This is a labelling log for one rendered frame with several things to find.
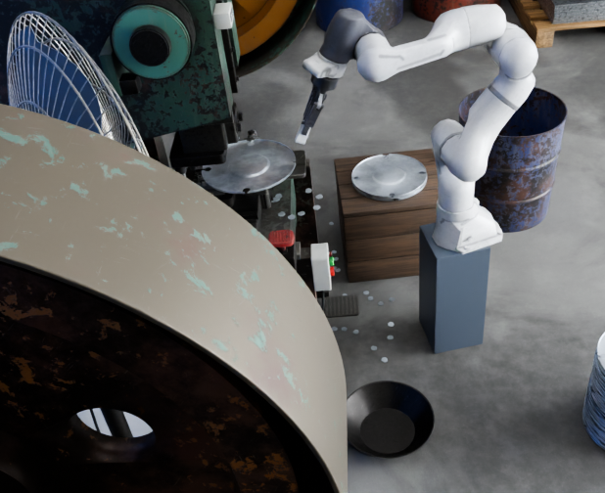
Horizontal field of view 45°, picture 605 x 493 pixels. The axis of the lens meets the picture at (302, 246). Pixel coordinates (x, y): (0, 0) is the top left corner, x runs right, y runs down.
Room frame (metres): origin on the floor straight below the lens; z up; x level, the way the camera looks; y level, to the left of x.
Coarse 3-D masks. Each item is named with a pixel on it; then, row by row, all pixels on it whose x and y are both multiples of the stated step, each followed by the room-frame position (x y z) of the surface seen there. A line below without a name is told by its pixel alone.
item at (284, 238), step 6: (270, 234) 1.58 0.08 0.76; (276, 234) 1.58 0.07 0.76; (282, 234) 1.57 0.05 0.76; (288, 234) 1.57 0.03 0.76; (270, 240) 1.55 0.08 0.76; (276, 240) 1.55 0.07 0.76; (282, 240) 1.55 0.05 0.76; (288, 240) 1.55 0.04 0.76; (276, 246) 1.54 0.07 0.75; (282, 246) 1.54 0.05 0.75
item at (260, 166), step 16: (240, 144) 2.03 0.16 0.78; (256, 144) 2.02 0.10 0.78; (272, 144) 2.01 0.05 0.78; (240, 160) 1.93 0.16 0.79; (256, 160) 1.91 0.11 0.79; (272, 160) 1.91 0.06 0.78; (208, 176) 1.87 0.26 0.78; (224, 176) 1.86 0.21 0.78; (240, 176) 1.84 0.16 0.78; (256, 176) 1.84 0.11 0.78; (272, 176) 1.83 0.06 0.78; (288, 176) 1.82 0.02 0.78; (224, 192) 1.78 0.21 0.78; (240, 192) 1.76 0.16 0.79
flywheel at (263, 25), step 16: (240, 0) 2.27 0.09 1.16; (256, 0) 2.26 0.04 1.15; (272, 0) 2.24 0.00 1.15; (288, 0) 2.22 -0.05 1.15; (240, 16) 2.27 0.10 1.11; (256, 16) 2.25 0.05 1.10; (272, 16) 2.22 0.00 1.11; (288, 16) 2.22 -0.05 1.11; (240, 32) 2.24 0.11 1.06; (256, 32) 2.23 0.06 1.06; (272, 32) 2.22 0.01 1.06; (240, 48) 2.23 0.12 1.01
